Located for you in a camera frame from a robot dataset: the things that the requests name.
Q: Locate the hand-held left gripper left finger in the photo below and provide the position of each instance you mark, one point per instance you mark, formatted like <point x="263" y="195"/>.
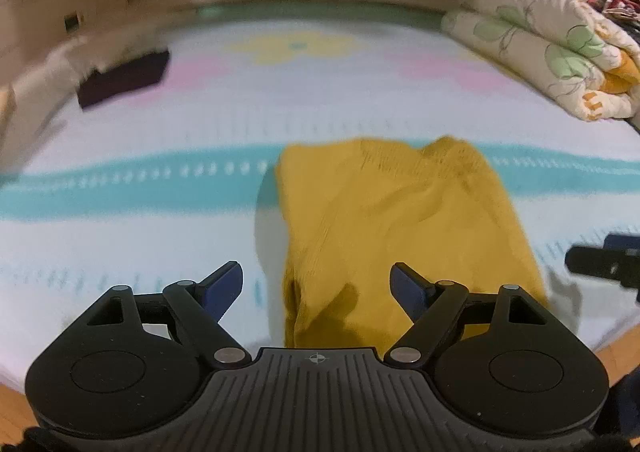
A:
<point x="222" y="284"/>

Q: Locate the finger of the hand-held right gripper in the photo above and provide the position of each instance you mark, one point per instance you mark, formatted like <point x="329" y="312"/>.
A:
<point x="600" y="262"/>

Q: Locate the wall outlet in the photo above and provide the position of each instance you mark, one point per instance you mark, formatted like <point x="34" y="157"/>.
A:
<point x="72" y="22"/>

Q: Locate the floral folded quilt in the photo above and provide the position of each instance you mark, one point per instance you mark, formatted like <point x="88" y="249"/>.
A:
<point x="550" y="52"/>

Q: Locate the dark purple folded cloth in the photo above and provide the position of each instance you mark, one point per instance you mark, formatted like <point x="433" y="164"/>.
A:
<point x="125" y="77"/>

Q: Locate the striped pastel bed sheet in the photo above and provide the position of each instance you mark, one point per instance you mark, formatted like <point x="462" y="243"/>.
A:
<point x="200" y="172"/>

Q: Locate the yellow knit sweater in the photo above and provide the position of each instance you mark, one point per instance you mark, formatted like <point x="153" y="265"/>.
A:
<point x="400" y="232"/>

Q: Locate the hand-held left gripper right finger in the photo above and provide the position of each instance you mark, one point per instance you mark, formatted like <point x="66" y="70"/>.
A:
<point x="407" y="284"/>

